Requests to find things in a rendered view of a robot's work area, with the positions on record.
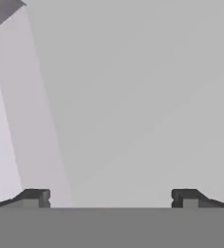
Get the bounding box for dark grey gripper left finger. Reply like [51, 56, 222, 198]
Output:
[0, 188, 51, 209]

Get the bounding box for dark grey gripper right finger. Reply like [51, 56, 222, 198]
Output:
[171, 188, 224, 209]

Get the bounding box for grey fridge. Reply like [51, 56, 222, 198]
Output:
[0, 0, 224, 209]

